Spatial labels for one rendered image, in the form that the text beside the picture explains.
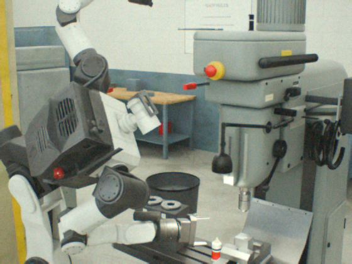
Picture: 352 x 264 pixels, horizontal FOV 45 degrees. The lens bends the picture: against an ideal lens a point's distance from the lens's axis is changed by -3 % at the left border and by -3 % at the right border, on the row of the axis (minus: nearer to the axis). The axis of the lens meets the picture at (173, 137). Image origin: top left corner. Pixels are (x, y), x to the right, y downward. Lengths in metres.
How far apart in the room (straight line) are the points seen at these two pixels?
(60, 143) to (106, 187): 0.19
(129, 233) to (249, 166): 0.49
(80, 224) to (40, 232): 0.29
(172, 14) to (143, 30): 0.69
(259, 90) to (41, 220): 0.87
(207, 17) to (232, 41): 5.41
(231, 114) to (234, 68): 0.24
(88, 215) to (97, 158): 0.18
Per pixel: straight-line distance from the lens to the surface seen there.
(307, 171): 2.02
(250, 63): 1.41
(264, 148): 1.60
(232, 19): 6.58
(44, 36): 8.66
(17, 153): 1.57
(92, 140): 1.25
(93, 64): 1.46
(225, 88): 1.55
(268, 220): 2.13
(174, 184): 4.03
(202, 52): 1.48
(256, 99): 1.50
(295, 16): 1.78
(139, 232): 1.53
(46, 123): 1.38
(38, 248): 1.68
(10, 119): 2.94
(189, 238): 1.64
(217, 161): 1.48
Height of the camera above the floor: 1.89
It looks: 14 degrees down
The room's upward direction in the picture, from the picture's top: straight up
